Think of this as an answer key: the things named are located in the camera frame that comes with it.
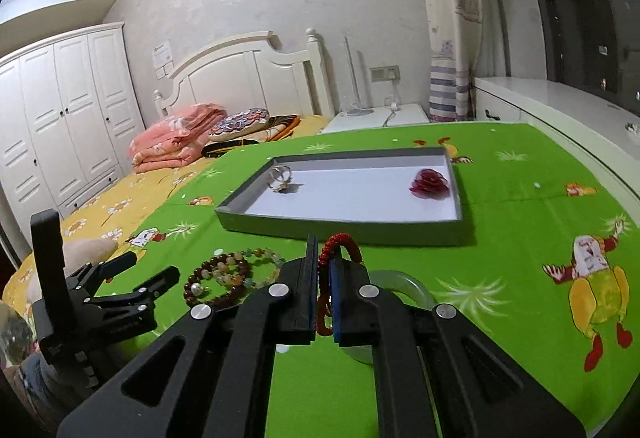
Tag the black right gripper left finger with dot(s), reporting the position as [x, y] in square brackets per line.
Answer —
[209, 374]

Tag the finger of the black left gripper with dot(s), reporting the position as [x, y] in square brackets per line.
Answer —
[141, 298]
[89, 277]

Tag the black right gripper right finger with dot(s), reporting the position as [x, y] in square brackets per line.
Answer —
[436, 373]

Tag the pale green jade bangle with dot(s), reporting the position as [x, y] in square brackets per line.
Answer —
[397, 282]

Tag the grey shallow jewelry tray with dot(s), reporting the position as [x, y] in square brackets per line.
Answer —
[363, 193]

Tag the beige plush cushion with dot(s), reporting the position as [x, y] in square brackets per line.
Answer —
[76, 254]

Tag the yellow daisy bed sheet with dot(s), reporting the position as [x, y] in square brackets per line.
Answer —
[115, 213]

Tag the folded pink quilt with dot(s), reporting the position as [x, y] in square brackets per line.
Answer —
[175, 141]

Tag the white wardrobe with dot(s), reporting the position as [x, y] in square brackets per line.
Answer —
[68, 115]

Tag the red rose brooch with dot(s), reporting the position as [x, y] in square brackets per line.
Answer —
[429, 183]

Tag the patterned blue red pillow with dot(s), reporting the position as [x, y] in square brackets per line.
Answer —
[239, 125]

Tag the black orange folded blanket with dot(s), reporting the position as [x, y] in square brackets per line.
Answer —
[276, 128]

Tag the white bed headboard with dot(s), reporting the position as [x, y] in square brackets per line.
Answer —
[247, 71]

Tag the white nightstand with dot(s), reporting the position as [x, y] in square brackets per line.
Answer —
[406, 115]

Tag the white desk lamp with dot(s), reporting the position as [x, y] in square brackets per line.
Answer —
[357, 108]

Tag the white window bench cabinet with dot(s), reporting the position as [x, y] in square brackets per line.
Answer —
[603, 137]

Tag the sailboat print curtain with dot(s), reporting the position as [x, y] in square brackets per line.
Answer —
[455, 33]

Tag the white wall papers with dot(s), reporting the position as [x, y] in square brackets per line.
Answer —
[163, 60]

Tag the grey wall socket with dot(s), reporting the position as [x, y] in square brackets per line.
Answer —
[389, 73]

